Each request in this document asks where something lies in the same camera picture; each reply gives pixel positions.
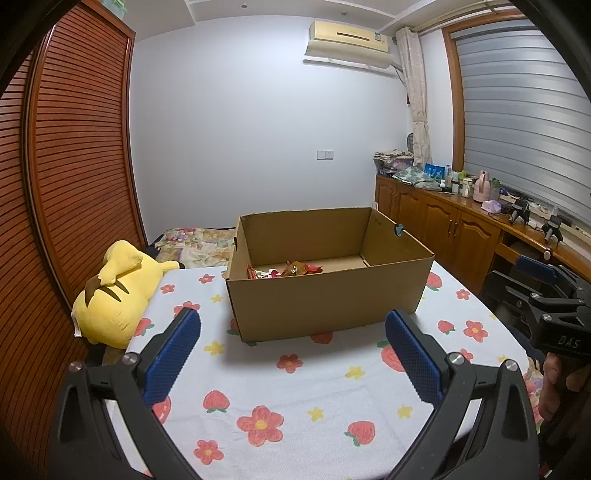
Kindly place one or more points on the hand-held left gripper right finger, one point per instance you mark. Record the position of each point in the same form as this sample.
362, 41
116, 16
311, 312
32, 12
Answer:
413, 360

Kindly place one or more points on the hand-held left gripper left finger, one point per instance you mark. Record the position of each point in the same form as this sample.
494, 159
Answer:
171, 360

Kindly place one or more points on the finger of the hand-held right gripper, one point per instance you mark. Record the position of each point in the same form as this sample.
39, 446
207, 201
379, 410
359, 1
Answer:
535, 270
517, 290

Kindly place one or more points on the brown cardboard box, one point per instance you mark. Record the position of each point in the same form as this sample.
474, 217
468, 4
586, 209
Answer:
323, 300

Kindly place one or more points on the white red barcode snack packet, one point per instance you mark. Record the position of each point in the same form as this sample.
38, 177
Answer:
261, 274

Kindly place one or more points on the pink packet with brown snack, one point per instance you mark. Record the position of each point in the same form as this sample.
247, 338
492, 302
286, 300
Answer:
295, 268

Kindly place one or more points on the person's right hand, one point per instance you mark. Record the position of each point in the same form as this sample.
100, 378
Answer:
551, 383

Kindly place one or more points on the small black tripod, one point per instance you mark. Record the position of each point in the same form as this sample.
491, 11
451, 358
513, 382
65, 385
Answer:
551, 226
519, 207

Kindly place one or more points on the pink floral bed cover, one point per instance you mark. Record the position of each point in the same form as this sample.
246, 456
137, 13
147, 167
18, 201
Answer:
535, 392

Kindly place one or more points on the yellow plush toy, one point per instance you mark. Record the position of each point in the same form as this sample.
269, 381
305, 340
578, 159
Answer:
115, 304

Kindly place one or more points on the green cap bottle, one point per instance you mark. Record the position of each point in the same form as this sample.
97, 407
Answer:
495, 189

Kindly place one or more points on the wooden cabinet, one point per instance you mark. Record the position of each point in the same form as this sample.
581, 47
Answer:
443, 226

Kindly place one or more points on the group of small bottles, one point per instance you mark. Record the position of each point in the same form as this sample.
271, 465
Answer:
459, 184

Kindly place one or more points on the floral quilt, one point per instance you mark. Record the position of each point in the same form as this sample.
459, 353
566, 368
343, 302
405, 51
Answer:
198, 244

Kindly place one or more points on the blue box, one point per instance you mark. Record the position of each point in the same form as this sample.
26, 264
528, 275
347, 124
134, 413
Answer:
434, 171

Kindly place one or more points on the grey window blind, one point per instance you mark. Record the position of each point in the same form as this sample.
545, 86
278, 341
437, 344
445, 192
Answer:
517, 120

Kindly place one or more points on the green patterned cloth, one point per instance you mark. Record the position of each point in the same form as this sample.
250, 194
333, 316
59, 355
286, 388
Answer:
413, 177

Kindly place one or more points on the small grey fan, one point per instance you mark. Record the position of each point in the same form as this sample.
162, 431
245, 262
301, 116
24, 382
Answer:
410, 144

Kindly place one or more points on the stack of folded cloths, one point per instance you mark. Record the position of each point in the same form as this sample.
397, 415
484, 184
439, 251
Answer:
392, 161

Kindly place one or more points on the cream patterned curtain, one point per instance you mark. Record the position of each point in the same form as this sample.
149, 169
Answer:
415, 92

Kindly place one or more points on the wooden louvered wardrobe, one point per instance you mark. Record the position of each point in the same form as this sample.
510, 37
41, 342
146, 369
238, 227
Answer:
74, 161

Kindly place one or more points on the wooden window frame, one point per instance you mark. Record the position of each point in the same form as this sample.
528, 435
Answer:
455, 92

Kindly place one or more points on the white wall switch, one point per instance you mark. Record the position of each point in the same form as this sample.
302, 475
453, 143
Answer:
326, 154

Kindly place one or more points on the beige wall air conditioner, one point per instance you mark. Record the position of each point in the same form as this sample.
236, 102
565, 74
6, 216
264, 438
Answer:
351, 44

